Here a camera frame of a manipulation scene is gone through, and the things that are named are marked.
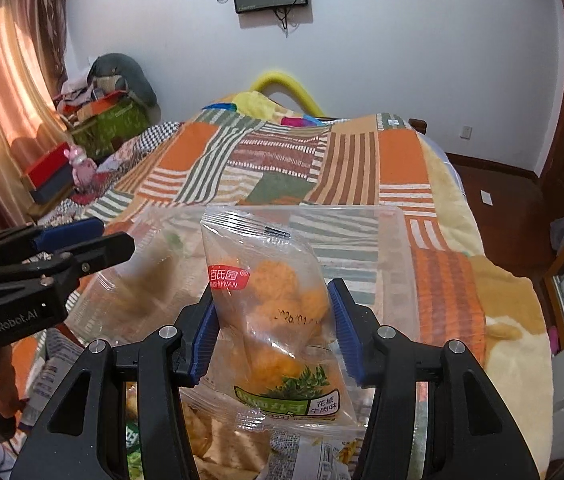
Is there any orange fried snack bag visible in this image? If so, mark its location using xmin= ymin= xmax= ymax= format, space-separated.
xmin=201 ymin=208 xmax=357 ymax=426

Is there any clear plastic storage box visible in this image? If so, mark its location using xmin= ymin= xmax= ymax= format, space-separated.
xmin=67 ymin=205 xmax=419 ymax=346

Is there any clear cookie bag green edge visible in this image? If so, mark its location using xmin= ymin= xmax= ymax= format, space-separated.
xmin=181 ymin=387 xmax=364 ymax=479

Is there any left hand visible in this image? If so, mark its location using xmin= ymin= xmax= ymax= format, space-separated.
xmin=0 ymin=346 xmax=28 ymax=418

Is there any red and black box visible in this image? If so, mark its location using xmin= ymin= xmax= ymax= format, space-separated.
xmin=20 ymin=142 xmax=73 ymax=205

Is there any pink plush toy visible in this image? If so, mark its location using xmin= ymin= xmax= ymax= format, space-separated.
xmin=64 ymin=144 xmax=97 ymax=188

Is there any green patterned storage box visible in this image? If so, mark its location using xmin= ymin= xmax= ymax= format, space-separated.
xmin=71 ymin=98 xmax=151 ymax=160

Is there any grey pillow on pile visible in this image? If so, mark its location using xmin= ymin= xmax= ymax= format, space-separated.
xmin=88 ymin=53 xmax=157 ymax=108

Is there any patchwork striped bed blanket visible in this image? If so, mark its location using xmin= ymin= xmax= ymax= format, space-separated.
xmin=46 ymin=92 xmax=553 ymax=471

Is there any orange striped curtain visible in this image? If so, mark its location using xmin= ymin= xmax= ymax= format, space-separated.
xmin=0 ymin=0 xmax=67 ymax=231

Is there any yellow pillow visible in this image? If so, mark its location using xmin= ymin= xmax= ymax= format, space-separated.
xmin=231 ymin=70 xmax=325 ymax=120

